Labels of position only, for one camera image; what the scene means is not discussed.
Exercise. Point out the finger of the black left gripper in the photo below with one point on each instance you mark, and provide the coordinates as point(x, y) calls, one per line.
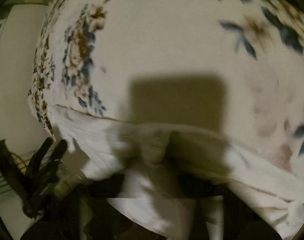
point(48, 172)
point(32, 171)

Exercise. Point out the white pants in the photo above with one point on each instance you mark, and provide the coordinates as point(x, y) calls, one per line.
point(173, 171)

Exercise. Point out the floral checkered fleece blanket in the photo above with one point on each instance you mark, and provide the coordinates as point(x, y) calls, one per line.
point(235, 67)

